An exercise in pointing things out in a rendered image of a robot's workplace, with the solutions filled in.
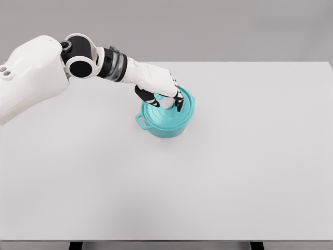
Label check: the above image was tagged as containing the teal pot lid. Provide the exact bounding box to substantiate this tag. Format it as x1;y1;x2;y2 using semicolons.
141;86;195;129

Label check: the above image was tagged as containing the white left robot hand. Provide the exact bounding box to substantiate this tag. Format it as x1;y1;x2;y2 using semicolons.
134;62;184;113

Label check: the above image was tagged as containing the teal pot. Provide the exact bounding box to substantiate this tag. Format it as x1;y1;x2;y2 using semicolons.
135;86;196;138

